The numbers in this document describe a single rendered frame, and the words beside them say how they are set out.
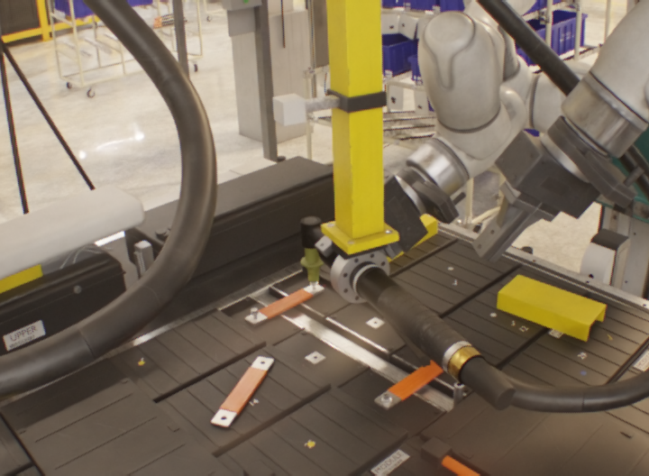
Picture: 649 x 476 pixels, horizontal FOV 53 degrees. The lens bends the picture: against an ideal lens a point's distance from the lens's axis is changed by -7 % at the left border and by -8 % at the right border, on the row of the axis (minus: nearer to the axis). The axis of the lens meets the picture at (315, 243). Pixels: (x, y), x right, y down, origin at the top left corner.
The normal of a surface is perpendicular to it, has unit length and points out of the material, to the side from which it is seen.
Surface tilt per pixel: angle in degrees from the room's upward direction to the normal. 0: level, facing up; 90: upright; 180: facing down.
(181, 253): 38
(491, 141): 106
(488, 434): 0
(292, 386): 0
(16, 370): 44
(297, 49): 90
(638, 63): 79
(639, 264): 90
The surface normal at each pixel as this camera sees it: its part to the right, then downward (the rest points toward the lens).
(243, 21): 0.67, 0.32
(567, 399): -0.12, -0.33
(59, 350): 0.26, -0.37
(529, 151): -0.80, -0.23
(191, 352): -0.04, -0.89
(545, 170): 0.28, 0.68
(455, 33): -0.42, -0.40
